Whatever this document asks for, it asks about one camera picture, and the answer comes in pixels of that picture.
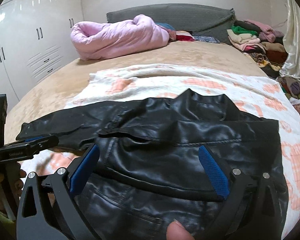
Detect grey headboard cover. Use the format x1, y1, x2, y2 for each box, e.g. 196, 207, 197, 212
106, 3, 236, 44

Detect right hand thumb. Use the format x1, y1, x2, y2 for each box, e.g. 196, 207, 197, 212
166, 219, 194, 240

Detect pile of folded clothes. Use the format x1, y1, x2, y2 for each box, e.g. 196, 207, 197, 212
226, 20, 288, 79

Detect tan bed sheet mattress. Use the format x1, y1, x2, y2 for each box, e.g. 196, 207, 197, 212
5, 41, 265, 143

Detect small clothes near pillow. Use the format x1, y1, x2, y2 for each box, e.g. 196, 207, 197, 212
156, 23, 220, 44

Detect left hand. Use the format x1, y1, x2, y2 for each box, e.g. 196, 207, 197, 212
0, 162, 26, 216

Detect bag of clothes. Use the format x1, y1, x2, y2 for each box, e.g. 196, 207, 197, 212
276, 76, 300, 106

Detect black leather jacket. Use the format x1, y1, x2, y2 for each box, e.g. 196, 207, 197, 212
17, 89, 288, 239

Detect cream satin curtain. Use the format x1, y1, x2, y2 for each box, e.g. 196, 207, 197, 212
280, 0, 300, 81

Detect pink quilted duvet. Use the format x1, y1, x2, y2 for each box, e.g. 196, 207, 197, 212
70, 14, 176, 61

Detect white wardrobe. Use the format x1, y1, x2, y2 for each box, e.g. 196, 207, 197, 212
0, 0, 83, 109

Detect white and orange fleece blanket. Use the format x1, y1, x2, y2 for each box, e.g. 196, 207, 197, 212
20, 63, 300, 238

